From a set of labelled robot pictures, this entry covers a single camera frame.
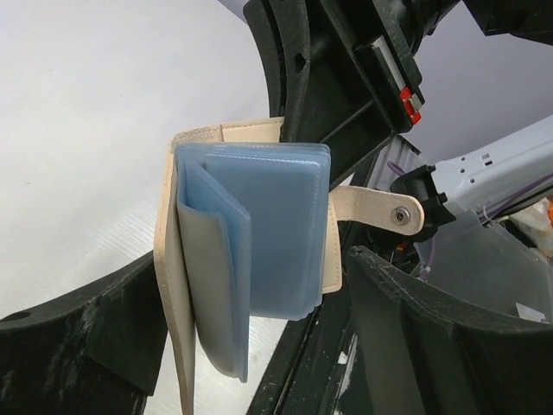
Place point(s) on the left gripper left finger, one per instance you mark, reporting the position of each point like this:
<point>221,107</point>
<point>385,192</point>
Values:
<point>94,350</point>

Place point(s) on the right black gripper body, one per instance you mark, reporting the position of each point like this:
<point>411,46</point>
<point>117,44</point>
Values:
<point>363,84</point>

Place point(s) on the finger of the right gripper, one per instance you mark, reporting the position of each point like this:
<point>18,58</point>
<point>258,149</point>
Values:
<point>281,33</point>

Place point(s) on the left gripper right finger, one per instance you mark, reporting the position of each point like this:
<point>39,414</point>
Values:
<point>427,352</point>

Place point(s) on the beige card holder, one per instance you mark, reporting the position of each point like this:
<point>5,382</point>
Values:
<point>248,226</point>

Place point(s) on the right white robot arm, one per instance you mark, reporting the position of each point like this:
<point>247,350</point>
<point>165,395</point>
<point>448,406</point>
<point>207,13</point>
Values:
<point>497,180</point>

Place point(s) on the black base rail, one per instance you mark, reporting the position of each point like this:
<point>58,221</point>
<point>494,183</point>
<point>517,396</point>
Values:
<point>317,367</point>

